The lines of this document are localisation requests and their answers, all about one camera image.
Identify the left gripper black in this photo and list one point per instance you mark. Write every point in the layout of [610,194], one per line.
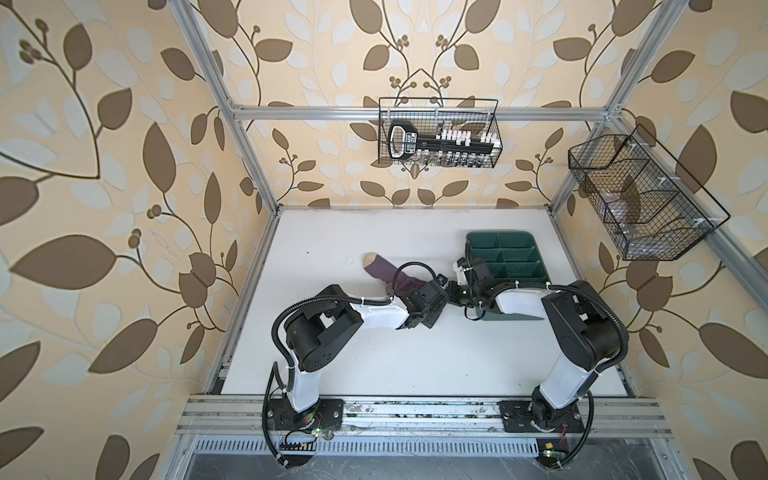
[438,310]

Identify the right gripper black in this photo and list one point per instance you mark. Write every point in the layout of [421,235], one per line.
[452,293]

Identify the green compartment tray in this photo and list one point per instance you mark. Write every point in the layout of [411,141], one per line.
[509,256]

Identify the purple sock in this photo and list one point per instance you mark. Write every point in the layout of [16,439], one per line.
[381,269]

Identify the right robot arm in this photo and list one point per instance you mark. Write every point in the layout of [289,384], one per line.
[591,337]

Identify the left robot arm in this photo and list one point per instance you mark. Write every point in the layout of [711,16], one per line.
[312,332]

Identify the black socket set tool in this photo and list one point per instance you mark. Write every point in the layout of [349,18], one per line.
[404,141]

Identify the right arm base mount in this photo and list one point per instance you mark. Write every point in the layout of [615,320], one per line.
[529,416]

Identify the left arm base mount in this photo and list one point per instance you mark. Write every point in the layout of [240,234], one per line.
[303,414]

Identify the back wire basket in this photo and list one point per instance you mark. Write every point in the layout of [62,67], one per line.
[473,114]

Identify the wire basket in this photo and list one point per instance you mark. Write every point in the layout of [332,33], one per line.
[473,114]
[653,207]

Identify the right wire basket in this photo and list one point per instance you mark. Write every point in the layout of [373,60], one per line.
[653,207]

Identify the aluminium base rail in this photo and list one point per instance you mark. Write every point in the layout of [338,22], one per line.
[419,416]

